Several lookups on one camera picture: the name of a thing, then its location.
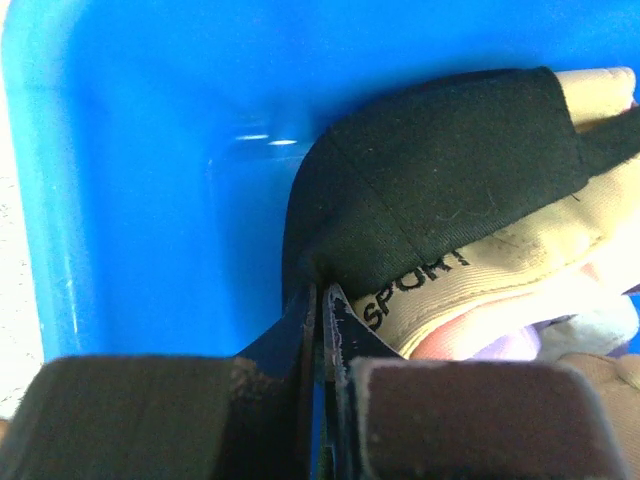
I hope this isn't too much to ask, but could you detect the beige sport cap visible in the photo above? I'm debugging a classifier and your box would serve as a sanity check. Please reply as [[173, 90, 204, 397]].
[[345, 67, 639, 359]]

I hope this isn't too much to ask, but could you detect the blue plastic bin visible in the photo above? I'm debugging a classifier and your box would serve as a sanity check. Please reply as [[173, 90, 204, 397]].
[[2, 1, 639, 360]]

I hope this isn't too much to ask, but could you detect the purple cap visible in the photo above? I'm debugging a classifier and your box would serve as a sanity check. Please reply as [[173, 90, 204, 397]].
[[470, 287, 639, 361]]

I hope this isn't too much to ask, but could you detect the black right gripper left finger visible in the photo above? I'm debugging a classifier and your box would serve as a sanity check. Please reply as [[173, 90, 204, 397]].
[[1, 287, 316, 479]]

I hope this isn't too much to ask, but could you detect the pink cap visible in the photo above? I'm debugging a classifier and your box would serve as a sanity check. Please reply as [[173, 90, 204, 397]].
[[410, 263, 639, 360]]

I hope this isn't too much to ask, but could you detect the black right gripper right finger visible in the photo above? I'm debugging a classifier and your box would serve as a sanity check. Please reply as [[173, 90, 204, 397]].
[[322, 285, 631, 479]]

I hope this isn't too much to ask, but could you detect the black MLB cap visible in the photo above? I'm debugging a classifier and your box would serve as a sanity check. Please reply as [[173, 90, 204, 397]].
[[282, 67, 639, 301]]

